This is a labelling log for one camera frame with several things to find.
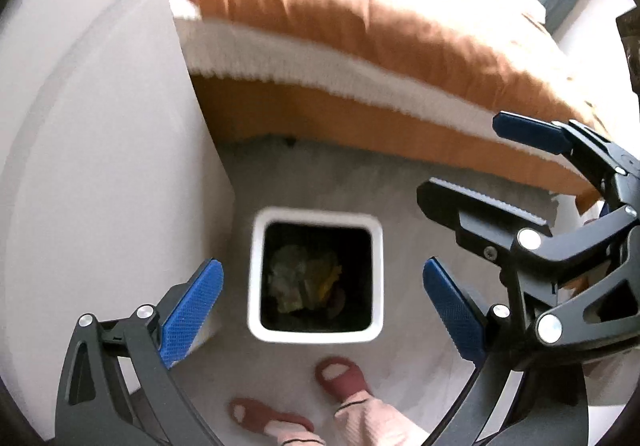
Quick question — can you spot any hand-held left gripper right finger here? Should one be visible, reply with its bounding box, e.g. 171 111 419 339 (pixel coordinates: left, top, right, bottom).
422 256 589 446

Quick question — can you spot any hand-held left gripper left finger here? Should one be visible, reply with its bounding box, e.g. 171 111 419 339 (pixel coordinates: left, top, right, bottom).
56 258 225 446

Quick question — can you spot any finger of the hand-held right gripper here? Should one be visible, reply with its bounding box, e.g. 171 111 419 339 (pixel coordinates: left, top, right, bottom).
492 110 632 193
417 178 554 273

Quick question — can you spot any small white paper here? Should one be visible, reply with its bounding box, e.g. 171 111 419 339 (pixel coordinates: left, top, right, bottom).
270 246 321 313

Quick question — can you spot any yellow snack wrapper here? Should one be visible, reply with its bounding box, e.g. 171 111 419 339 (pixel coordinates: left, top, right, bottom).
311 253 344 301

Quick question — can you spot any white square trash bin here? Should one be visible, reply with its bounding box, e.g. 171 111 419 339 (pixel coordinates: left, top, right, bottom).
246 207 385 344

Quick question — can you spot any red slipper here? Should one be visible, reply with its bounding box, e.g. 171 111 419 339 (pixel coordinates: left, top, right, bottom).
314 357 374 402
229 397 315 435

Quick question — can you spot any pink trouser leg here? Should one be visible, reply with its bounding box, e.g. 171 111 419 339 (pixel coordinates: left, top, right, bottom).
267 418 327 446
333 388 432 446

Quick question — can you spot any bed with orange blanket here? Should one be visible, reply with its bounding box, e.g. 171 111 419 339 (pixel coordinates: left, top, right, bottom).
159 0 610 139

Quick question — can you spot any white bed sheet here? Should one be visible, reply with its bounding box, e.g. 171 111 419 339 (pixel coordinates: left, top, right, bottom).
169 0 563 147

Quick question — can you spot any wooden bed frame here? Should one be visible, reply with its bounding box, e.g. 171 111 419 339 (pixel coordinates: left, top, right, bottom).
192 73 602 215

